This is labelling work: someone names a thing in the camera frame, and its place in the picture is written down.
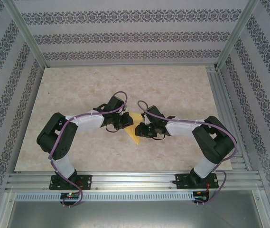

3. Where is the yellow paper sheet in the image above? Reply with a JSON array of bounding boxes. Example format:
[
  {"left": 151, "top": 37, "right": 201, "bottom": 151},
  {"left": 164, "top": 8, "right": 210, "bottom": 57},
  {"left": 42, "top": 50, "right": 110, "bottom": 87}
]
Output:
[{"left": 124, "top": 111, "right": 145, "bottom": 145}]

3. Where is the grey metal sheet tray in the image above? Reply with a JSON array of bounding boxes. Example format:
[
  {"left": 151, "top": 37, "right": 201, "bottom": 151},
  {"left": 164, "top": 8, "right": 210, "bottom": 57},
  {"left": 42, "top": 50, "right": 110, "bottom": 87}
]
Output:
[{"left": 5, "top": 191, "right": 270, "bottom": 228}]

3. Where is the right gripper short black cable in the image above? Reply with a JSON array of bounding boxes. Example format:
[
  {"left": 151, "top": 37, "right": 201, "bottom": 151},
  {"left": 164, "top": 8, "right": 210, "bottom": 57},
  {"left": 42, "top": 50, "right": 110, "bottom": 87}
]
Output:
[{"left": 153, "top": 133, "right": 167, "bottom": 142}]

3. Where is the gripper short black cable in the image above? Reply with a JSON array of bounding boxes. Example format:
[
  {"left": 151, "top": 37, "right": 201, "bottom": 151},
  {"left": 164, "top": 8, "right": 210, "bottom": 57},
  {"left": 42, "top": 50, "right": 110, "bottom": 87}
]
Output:
[
  {"left": 153, "top": 133, "right": 167, "bottom": 142},
  {"left": 104, "top": 123, "right": 119, "bottom": 133}
]

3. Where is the left gripper short black cable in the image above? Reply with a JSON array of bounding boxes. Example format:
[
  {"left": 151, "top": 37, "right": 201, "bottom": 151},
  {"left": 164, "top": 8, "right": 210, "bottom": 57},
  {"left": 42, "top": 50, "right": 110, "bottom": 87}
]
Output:
[{"left": 104, "top": 123, "right": 119, "bottom": 133}]

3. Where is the long aluminium mounting rail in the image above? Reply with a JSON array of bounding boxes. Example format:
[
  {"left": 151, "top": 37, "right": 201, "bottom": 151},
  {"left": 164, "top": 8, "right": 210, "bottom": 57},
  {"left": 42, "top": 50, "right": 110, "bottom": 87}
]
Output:
[{"left": 5, "top": 171, "right": 261, "bottom": 192}]

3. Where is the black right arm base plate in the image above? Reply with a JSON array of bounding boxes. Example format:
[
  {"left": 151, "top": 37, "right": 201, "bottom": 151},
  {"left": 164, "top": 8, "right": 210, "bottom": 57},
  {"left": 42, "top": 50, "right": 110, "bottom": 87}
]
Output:
[{"left": 175, "top": 173, "right": 219, "bottom": 190}]

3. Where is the slotted grey cable duct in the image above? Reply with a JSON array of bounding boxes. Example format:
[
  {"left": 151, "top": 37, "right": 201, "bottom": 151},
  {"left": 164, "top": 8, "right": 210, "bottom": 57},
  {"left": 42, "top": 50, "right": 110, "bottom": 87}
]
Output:
[{"left": 15, "top": 191, "right": 195, "bottom": 201}]

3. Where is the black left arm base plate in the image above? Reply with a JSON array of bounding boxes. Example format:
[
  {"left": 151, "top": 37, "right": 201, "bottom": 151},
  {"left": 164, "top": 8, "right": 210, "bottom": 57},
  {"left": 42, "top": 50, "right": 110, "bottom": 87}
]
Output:
[{"left": 50, "top": 174, "right": 93, "bottom": 191}]

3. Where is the aluminium side rail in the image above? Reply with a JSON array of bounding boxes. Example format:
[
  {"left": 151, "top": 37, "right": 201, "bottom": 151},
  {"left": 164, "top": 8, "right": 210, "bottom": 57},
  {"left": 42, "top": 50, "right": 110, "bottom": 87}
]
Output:
[{"left": 205, "top": 64, "right": 253, "bottom": 172}]

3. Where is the aluminium frame post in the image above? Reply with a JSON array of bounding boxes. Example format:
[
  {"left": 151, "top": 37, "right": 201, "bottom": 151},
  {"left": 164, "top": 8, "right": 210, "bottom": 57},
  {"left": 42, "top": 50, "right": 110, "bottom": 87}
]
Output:
[
  {"left": 214, "top": 0, "right": 261, "bottom": 71},
  {"left": 3, "top": 0, "right": 48, "bottom": 69}
]

